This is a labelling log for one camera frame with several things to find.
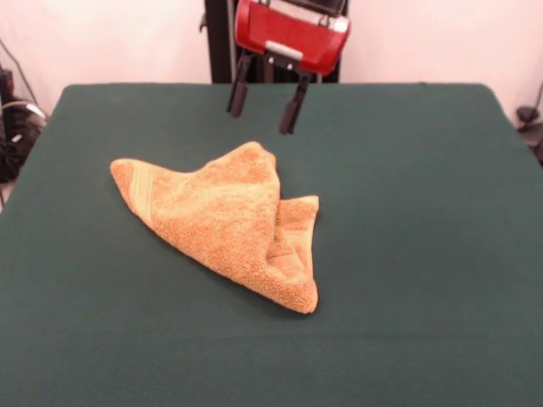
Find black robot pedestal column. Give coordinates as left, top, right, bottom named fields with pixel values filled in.
left=198, top=0, right=352, bottom=84

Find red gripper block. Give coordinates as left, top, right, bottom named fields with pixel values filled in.
left=227, top=0, right=352, bottom=136

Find tangled black cables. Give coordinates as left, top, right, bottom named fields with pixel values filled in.
left=0, top=98, right=47, bottom=184

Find dark green table cloth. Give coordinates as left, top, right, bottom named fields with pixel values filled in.
left=0, top=82, right=543, bottom=407

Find tan terry towel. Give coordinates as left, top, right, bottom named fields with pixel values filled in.
left=109, top=141, right=320, bottom=315

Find grey tripod base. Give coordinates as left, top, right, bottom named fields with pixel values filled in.
left=516, top=105, right=543, bottom=166

